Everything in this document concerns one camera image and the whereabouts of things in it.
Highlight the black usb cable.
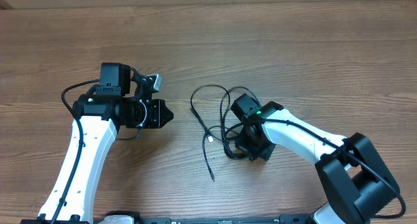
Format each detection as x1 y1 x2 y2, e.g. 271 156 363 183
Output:
190 84 261 182

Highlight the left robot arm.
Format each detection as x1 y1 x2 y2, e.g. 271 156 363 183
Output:
22 63 173 223

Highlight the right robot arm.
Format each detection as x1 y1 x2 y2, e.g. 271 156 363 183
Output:
231 94 405 223

